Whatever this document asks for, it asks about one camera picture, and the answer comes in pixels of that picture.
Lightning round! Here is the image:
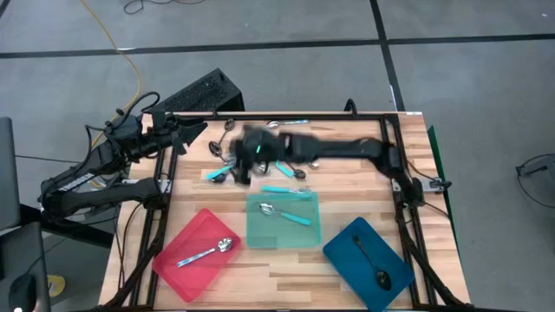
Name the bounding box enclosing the black desk leg bar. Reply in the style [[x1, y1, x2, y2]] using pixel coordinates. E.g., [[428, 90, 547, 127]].
[[42, 215, 114, 249]]

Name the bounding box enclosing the grey stand base with cable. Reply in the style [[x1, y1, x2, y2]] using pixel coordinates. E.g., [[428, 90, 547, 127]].
[[514, 153, 555, 209]]

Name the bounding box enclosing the dark grey desk surface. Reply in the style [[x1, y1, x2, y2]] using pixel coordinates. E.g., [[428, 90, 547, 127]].
[[0, 221, 52, 312]]

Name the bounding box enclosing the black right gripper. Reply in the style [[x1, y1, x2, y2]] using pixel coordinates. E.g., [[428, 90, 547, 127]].
[[233, 127, 291, 185]]

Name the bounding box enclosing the black perforated computer tower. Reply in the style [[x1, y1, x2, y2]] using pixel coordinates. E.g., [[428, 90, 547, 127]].
[[142, 67, 246, 114]]

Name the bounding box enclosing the dark green panel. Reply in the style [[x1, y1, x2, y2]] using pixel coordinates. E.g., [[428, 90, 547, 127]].
[[427, 124, 457, 248]]

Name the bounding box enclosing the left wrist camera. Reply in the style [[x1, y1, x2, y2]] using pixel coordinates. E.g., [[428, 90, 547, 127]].
[[150, 110, 174, 131]]

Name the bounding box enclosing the dark grey desk panel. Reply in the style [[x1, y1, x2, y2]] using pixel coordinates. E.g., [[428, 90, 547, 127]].
[[0, 115, 22, 231]]

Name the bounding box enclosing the black floor cable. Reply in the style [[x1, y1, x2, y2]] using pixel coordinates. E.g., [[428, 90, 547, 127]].
[[122, 0, 207, 16]]

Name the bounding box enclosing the black computer mouse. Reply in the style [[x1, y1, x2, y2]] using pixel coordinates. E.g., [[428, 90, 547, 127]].
[[7, 273, 39, 312]]

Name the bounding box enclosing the yellow round object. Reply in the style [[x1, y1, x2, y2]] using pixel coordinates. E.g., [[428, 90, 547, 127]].
[[46, 274, 67, 299]]

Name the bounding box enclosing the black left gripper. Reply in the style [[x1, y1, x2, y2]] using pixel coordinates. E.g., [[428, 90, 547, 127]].
[[137, 120, 209, 158]]

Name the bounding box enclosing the yellow power cable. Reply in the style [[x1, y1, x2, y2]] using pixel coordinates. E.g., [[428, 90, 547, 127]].
[[79, 0, 143, 148]]

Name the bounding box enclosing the blue plastic bin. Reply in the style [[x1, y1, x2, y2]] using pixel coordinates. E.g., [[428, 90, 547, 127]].
[[322, 216, 416, 312]]

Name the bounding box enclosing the red translucent plastic bin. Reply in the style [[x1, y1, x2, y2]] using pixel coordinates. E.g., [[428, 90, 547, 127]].
[[151, 207, 244, 303]]

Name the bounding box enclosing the green translucent plastic bin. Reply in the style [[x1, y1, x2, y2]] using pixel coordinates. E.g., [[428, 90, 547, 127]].
[[245, 192, 323, 250]]

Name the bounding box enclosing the silver mounting plate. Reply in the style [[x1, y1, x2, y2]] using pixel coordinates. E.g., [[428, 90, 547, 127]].
[[418, 176, 453, 192]]

